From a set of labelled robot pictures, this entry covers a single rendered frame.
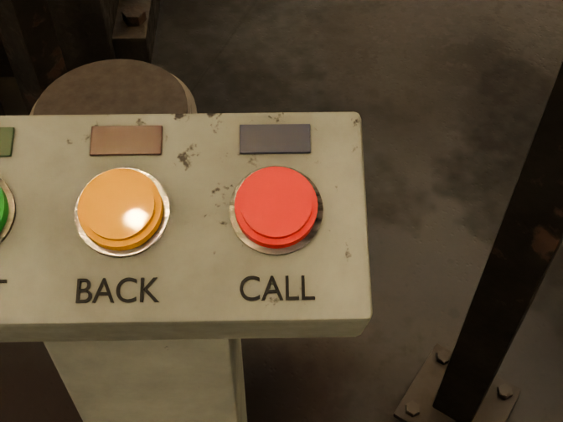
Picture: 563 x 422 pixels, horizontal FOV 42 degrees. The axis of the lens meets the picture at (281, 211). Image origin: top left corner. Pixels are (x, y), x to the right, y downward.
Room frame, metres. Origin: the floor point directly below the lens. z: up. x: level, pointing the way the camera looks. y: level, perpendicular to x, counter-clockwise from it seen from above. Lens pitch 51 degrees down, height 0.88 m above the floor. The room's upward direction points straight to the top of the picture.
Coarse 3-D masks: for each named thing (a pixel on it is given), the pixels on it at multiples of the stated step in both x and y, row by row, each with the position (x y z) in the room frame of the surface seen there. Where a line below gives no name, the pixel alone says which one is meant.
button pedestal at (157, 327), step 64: (64, 128) 0.27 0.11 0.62; (192, 128) 0.27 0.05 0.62; (320, 128) 0.27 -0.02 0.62; (64, 192) 0.24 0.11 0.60; (192, 192) 0.24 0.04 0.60; (320, 192) 0.24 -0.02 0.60; (0, 256) 0.21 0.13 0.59; (64, 256) 0.21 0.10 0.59; (128, 256) 0.21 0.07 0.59; (192, 256) 0.21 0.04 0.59; (256, 256) 0.21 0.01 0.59; (320, 256) 0.21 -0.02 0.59; (0, 320) 0.18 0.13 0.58; (64, 320) 0.18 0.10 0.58; (128, 320) 0.18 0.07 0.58; (192, 320) 0.18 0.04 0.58; (256, 320) 0.18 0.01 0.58; (320, 320) 0.18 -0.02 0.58; (128, 384) 0.19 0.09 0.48; (192, 384) 0.19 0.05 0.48
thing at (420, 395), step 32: (0, 0) 0.74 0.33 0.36; (32, 0) 0.76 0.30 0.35; (0, 32) 0.76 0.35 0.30; (32, 32) 0.74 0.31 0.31; (32, 64) 0.73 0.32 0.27; (64, 64) 0.77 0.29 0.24; (32, 96) 0.74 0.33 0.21; (544, 128) 0.39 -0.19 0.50; (544, 160) 0.39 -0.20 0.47; (544, 192) 0.38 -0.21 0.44; (512, 224) 0.39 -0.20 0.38; (544, 224) 0.38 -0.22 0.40; (512, 256) 0.38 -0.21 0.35; (544, 256) 0.37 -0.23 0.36; (480, 288) 0.39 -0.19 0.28; (512, 288) 0.38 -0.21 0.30; (480, 320) 0.39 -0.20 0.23; (512, 320) 0.37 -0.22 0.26; (448, 352) 0.47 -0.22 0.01; (480, 352) 0.38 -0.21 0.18; (416, 384) 0.42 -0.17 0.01; (448, 384) 0.39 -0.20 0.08; (480, 384) 0.37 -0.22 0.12; (512, 384) 0.43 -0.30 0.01; (416, 416) 0.38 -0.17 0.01; (448, 416) 0.38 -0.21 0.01; (480, 416) 0.38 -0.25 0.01
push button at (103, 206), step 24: (120, 168) 0.24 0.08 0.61; (96, 192) 0.23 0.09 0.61; (120, 192) 0.23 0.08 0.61; (144, 192) 0.23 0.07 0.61; (96, 216) 0.22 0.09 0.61; (120, 216) 0.22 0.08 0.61; (144, 216) 0.22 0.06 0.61; (96, 240) 0.21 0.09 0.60; (120, 240) 0.21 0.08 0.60; (144, 240) 0.21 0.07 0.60
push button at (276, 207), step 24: (264, 168) 0.24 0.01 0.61; (288, 168) 0.24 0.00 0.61; (240, 192) 0.23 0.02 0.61; (264, 192) 0.23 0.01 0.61; (288, 192) 0.23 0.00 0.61; (312, 192) 0.23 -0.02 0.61; (240, 216) 0.22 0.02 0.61; (264, 216) 0.22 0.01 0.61; (288, 216) 0.22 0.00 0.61; (312, 216) 0.22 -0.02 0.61; (264, 240) 0.21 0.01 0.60; (288, 240) 0.21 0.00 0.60
